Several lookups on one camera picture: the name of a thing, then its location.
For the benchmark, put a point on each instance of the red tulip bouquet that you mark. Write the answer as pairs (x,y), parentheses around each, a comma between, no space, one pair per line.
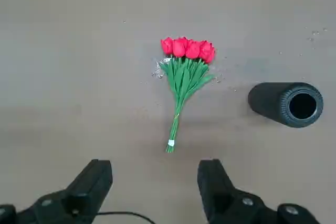
(183,77)

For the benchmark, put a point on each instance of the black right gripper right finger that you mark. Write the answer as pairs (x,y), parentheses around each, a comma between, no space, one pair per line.
(215,187)

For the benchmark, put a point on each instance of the black ribbed vase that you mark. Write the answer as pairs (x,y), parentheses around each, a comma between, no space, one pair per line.
(265,100)

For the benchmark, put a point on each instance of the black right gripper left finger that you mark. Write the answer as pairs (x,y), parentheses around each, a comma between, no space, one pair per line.
(84,182)

